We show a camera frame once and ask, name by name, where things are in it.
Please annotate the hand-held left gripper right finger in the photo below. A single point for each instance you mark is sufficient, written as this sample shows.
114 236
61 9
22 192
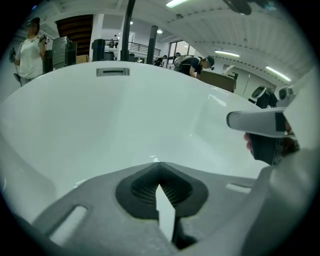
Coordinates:
205 180

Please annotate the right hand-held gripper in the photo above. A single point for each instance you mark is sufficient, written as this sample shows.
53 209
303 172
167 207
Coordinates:
305 120

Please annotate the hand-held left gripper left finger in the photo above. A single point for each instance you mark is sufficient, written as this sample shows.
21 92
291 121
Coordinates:
100 200

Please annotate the white bathtub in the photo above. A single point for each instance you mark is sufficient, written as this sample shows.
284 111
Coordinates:
112 120

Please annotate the person's right hand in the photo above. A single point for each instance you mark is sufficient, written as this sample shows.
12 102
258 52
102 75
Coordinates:
247 142

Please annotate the white round device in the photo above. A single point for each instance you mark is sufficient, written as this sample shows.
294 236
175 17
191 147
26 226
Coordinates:
260 93
285 96

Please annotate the ceiling light strip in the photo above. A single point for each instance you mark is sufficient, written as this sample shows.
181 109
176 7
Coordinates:
278 73
176 2
227 53

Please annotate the black pole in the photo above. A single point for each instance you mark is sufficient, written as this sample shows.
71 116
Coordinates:
127 30
152 45

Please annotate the chrome overflow cover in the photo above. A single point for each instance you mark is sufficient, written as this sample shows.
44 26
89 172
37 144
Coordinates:
113 72

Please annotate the black balcony railing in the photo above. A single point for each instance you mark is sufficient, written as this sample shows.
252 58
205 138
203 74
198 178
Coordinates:
140 47

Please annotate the cardboard box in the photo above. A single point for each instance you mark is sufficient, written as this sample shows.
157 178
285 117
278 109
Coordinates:
82 59

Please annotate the black round bin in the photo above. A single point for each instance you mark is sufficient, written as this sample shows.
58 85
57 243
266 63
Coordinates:
98 50

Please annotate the grey metal cabinet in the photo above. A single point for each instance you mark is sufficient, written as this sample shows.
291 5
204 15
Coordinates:
61 52

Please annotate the brown wooden staircase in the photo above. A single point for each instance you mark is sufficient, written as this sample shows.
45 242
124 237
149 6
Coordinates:
77 32

